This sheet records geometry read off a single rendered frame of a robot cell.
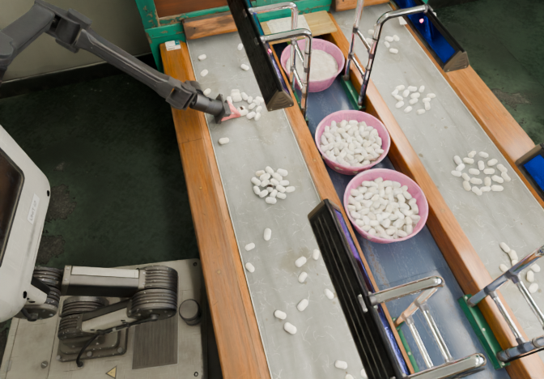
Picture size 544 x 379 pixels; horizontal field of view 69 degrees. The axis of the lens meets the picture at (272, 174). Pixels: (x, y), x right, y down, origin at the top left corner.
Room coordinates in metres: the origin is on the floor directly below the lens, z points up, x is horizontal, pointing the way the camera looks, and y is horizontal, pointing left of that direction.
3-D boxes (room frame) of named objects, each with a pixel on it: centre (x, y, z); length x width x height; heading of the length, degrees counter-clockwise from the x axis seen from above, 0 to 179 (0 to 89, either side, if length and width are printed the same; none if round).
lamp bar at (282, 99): (1.09, 0.05, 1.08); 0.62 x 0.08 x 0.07; 14
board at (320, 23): (1.54, -0.13, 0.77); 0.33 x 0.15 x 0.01; 104
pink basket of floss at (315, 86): (1.33, -0.18, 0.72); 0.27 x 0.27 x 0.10
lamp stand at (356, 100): (1.21, -0.42, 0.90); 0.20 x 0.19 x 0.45; 14
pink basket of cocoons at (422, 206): (0.63, -0.36, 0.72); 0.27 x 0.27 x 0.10
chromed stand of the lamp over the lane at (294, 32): (1.11, -0.03, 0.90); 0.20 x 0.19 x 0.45; 14
